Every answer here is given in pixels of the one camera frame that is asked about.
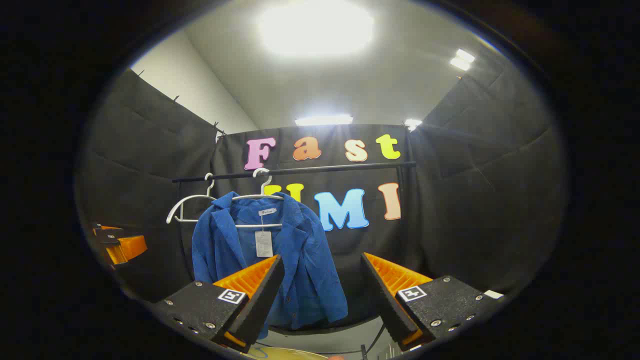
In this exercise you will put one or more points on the cream laundry hamper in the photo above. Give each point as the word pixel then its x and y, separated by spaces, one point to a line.
pixel 290 355

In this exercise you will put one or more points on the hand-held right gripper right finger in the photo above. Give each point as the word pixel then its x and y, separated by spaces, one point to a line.
pixel 387 305

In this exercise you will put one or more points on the white plastic hanger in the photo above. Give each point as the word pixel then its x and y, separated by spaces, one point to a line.
pixel 183 201
pixel 270 196

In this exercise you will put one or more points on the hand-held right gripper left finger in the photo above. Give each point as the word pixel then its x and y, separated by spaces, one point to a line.
pixel 260 310

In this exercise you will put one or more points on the white board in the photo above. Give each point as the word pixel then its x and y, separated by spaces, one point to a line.
pixel 493 294

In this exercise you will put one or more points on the black metal clothes rack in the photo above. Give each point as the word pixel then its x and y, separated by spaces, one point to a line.
pixel 325 169

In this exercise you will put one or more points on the black backdrop cloth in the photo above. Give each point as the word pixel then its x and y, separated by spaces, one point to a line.
pixel 475 200

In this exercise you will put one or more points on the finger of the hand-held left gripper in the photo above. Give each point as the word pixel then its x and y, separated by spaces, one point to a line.
pixel 127 248
pixel 107 235

